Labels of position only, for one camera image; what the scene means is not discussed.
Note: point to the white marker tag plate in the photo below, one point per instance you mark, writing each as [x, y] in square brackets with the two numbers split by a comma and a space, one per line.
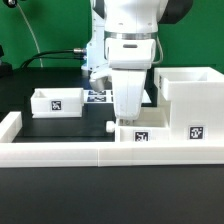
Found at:
[105, 96]

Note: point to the white U-shaped fence frame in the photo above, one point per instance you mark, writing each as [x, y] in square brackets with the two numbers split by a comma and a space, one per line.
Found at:
[101, 154]

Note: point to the white rear drawer box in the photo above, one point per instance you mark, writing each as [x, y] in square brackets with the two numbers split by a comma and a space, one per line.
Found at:
[57, 102]

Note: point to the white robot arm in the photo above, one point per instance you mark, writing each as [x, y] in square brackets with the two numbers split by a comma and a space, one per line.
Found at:
[128, 20]

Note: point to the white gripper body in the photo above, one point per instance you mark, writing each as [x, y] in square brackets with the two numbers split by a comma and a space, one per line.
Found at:
[129, 61]

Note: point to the black device at left edge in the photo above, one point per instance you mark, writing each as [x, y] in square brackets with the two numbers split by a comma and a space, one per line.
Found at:
[5, 67]

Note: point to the white drawer housing box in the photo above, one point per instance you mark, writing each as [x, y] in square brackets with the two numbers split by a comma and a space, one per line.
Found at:
[191, 101]

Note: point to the white front drawer box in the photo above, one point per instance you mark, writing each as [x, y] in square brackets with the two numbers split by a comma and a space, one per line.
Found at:
[138, 130]

